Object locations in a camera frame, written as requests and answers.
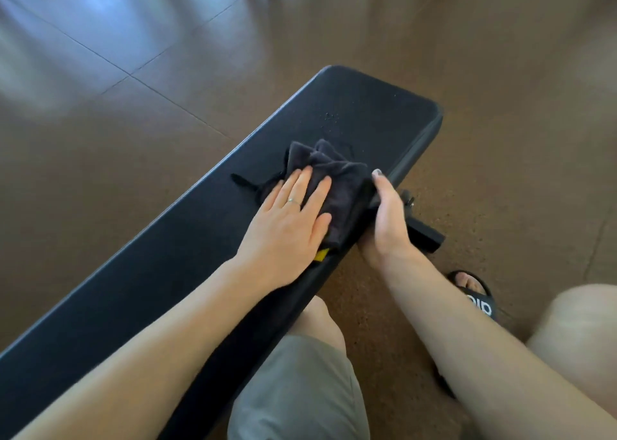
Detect person's left hand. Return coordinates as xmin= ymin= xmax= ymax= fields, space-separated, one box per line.
xmin=234 ymin=166 xmax=334 ymax=294

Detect person's right hand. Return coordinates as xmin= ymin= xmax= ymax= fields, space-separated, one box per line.
xmin=357 ymin=168 xmax=415 ymax=270

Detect dark grey cleaning cloth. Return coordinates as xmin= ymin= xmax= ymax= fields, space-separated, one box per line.
xmin=230 ymin=138 xmax=378 ymax=253

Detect black padded workout bench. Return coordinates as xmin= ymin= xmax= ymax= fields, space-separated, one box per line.
xmin=0 ymin=65 xmax=444 ymax=440

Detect person's right forearm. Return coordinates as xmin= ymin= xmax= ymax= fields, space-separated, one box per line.
xmin=373 ymin=247 xmax=617 ymax=440

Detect person's left forearm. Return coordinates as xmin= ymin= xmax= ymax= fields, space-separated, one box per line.
xmin=12 ymin=256 xmax=309 ymax=440

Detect person's right foot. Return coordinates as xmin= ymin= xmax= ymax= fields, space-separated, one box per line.
xmin=454 ymin=272 xmax=486 ymax=296

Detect person's left leg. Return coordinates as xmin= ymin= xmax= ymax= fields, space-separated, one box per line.
xmin=288 ymin=296 xmax=348 ymax=354

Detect person's leg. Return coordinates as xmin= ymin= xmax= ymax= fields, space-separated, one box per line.
xmin=525 ymin=283 xmax=617 ymax=407
xmin=288 ymin=296 xmax=348 ymax=354

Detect black slide sandal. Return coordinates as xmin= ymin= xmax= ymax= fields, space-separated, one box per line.
xmin=446 ymin=270 xmax=498 ymax=328

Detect grey shorts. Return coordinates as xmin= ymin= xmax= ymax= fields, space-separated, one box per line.
xmin=227 ymin=335 xmax=372 ymax=440

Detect person's right leg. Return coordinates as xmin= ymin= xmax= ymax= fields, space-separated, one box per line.
xmin=525 ymin=283 xmax=617 ymax=407

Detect black metal bench frame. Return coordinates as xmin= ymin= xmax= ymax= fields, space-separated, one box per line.
xmin=399 ymin=189 xmax=445 ymax=255

